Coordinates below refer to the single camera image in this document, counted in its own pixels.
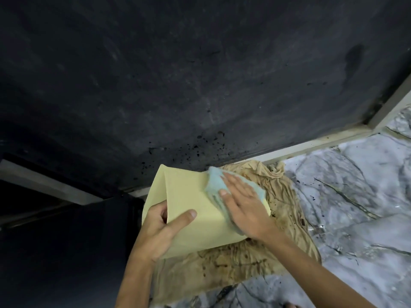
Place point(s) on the person's right hand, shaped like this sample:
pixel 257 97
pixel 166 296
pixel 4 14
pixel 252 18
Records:
pixel 250 213

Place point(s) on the person's left hand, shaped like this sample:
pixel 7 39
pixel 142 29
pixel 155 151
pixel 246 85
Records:
pixel 154 232

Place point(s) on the person's left forearm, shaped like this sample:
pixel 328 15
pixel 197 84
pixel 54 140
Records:
pixel 135 282

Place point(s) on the person's right forearm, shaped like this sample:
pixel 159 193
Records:
pixel 314 272

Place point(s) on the stained tan floor cloth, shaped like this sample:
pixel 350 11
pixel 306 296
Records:
pixel 282 202

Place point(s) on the light blue cleaning cloth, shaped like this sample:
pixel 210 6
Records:
pixel 214 182

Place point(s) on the white door frame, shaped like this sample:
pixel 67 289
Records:
pixel 48 184

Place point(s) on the pale yellow box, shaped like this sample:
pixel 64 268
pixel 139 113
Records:
pixel 189 202

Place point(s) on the white baseboard trim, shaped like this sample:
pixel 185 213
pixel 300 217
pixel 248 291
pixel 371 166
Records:
pixel 308 142

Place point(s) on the person's left thumb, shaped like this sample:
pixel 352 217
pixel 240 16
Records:
pixel 180 222

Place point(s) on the person's right fingers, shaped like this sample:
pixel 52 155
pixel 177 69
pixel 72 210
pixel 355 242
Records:
pixel 236 190

